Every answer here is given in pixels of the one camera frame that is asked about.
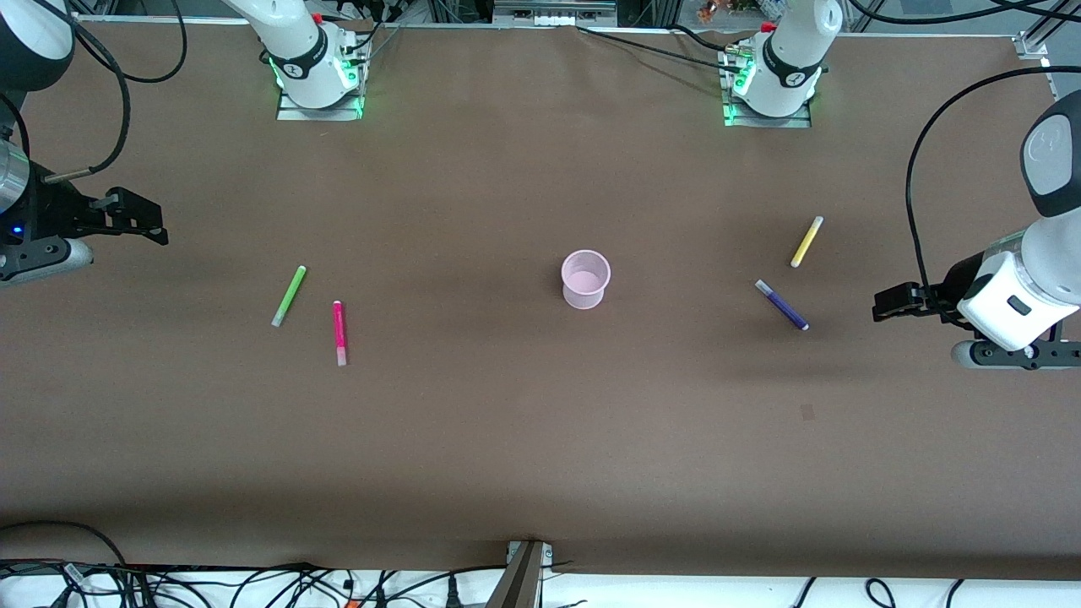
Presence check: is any black cable on table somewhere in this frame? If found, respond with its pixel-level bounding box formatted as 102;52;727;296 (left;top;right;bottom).
577;25;736;68

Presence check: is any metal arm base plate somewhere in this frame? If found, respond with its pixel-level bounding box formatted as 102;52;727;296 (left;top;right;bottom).
722;46;813;129
276;38;367;122

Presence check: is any white power strip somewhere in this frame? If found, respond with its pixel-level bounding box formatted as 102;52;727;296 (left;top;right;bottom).
492;0;619;28

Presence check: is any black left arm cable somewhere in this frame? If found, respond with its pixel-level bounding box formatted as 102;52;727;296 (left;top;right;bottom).
905;66;1081;330

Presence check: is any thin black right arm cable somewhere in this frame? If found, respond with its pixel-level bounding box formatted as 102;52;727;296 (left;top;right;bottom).
101;0;189;84

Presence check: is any yellow pen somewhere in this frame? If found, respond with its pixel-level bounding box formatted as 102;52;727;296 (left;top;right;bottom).
790;215;824;269

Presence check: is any aluminium frame post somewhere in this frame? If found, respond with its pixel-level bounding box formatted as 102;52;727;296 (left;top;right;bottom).
486;540;555;608

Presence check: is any green pen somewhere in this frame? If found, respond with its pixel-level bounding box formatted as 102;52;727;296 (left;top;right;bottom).
271;265;307;328

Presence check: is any pink pen holder cup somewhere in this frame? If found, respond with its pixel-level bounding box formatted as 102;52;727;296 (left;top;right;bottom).
561;249;611;311

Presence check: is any black looped floor cable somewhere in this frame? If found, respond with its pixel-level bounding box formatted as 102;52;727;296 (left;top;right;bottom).
0;520;128;569

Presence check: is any purple pen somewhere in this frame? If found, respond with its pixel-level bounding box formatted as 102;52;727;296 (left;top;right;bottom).
754;280;810;332

